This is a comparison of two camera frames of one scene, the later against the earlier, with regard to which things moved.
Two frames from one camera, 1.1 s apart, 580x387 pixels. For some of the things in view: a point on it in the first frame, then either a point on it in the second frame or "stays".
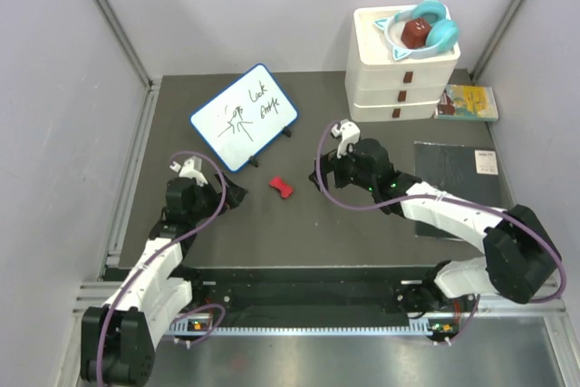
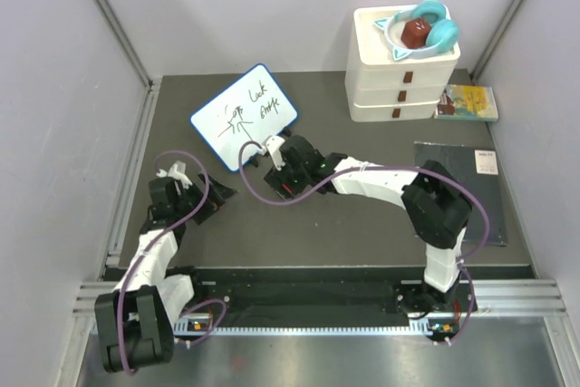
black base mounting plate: (326, 293) stays
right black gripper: (331, 162) to (275, 178)
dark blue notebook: (473, 172) stays
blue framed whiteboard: (244, 117) stays
